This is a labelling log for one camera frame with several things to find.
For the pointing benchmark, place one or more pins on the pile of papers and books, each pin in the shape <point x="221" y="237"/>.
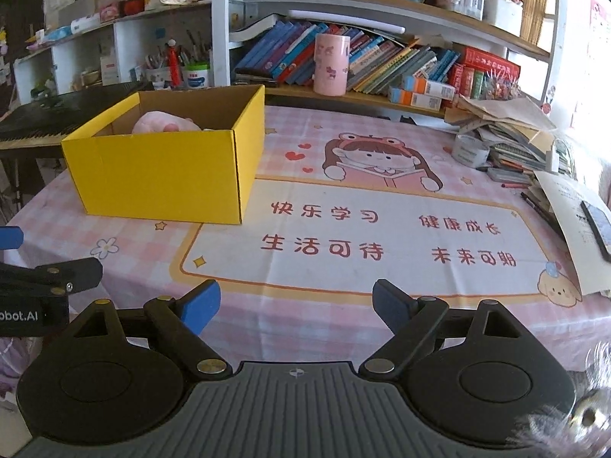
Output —
<point x="506" y="114"/>

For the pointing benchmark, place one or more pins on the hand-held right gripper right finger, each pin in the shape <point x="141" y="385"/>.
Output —
<point x="389" y="305"/>

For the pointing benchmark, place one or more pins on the white side shelf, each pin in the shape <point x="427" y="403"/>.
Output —
<point x="124" y="38"/>

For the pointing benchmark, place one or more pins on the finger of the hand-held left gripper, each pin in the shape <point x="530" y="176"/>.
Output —
<point x="57" y="274"/>
<point x="10" y="237"/>

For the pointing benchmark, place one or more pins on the black smartphone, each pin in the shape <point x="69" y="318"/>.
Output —
<point x="599" y="224"/>

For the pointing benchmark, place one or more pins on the grey tape roll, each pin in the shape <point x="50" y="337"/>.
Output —
<point x="470" y="152"/>

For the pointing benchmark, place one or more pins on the red pen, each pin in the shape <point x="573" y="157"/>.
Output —
<point x="515" y="184"/>

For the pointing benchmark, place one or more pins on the bamboo roll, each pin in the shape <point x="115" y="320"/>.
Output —
<point x="534" y="9"/>

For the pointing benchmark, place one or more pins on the red cartoon wall sticker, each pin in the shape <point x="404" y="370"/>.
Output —
<point x="549" y="100"/>

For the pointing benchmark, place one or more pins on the red tassel ornament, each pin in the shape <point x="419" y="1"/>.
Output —
<point x="173" y="67"/>

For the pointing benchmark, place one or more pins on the grey fluffy pompom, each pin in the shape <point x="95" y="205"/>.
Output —
<point x="592" y="410"/>

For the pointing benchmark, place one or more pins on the white jar green lid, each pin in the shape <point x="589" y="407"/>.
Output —
<point x="196" y="78"/>

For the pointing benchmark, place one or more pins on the white storage box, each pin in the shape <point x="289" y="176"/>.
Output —
<point x="501" y="16"/>

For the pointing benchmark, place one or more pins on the red thick dictionary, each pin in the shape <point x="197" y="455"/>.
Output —
<point x="457" y="81"/>

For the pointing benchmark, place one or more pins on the white pen cup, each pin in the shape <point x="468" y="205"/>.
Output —
<point x="157" y="76"/>

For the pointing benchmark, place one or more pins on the white thick book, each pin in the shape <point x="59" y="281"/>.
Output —
<point x="253" y="28"/>

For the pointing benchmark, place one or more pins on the row of leaning books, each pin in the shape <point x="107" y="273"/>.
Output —
<point x="382" y="64"/>

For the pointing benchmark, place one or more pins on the black piano keyboard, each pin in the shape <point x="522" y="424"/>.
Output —
<point x="47" y="119"/>

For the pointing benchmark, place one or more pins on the red flat book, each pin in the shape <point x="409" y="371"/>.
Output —
<point x="489" y="63"/>

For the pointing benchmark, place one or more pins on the pink printed tumbler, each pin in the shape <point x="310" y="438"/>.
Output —
<point x="332" y="64"/>

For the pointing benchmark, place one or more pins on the black marker pen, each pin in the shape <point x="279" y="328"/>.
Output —
<point x="487" y="168"/>

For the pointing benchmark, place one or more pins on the pink plush toy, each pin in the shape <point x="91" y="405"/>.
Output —
<point x="152" y="121"/>

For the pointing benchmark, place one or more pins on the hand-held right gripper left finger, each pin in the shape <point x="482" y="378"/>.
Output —
<point x="203" y="307"/>

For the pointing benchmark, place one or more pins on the white light bar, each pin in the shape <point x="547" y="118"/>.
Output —
<point x="334" y="15"/>

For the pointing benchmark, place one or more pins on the black stapler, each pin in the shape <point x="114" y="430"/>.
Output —
<point x="248" y="78"/>

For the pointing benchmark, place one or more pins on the yellow cardboard box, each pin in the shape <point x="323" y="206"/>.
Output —
<point x="167" y="176"/>

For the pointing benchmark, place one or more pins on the white bookshelf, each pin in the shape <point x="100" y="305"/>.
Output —
<point x="220" y="33"/>

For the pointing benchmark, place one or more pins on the grey pencil case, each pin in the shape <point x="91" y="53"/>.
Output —
<point x="506" y="175"/>

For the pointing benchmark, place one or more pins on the white printed paper sheet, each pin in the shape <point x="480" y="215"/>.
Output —
<point x="568" y="210"/>

